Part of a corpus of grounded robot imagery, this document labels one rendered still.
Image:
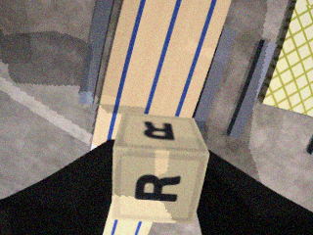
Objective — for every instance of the beige strip with blue stripes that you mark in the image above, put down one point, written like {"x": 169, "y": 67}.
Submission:
{"x": 160, "y": 56}

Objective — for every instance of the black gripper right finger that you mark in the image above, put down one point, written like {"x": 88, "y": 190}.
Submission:
{"x": 233, "y": 203}

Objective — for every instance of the beige cube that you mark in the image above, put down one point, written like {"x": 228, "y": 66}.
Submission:
{"x": 158, "y": 165}

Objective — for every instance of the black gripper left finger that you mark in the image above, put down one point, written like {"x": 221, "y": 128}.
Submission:
{"x": 73, "y": 201}

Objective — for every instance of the pale yellow flat strip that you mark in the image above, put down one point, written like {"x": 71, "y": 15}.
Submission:
{"x": 289, "y": 84}

